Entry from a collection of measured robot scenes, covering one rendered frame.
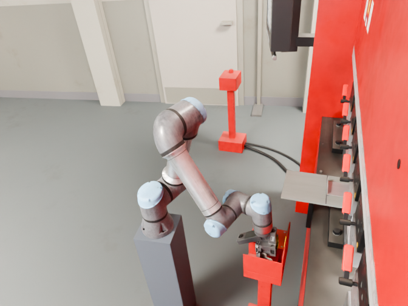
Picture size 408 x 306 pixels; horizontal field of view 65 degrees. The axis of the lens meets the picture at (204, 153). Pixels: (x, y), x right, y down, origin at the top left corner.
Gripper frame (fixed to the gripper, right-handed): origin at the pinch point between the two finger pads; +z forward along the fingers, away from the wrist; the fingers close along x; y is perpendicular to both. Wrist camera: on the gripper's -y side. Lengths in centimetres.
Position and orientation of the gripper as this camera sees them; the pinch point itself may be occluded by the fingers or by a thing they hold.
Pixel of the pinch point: (261, 260)
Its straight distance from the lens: 146.7
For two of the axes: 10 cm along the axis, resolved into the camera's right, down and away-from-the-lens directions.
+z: 1.6, 8.3, 5.4
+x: 3.4, -5.6, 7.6
